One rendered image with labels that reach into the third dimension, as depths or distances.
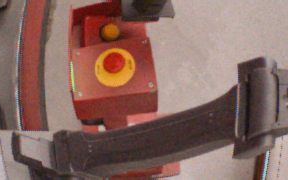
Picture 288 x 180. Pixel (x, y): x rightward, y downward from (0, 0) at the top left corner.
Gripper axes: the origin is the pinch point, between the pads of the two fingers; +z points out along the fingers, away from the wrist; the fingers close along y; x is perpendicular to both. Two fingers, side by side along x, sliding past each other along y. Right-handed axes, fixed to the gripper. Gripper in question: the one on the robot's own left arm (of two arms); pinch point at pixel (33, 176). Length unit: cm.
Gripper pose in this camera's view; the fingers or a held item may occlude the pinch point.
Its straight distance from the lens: 135.1
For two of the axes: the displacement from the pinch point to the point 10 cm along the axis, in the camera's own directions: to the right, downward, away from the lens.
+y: 1.0, 9.4, -3.3
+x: 8.7, 0.8, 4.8
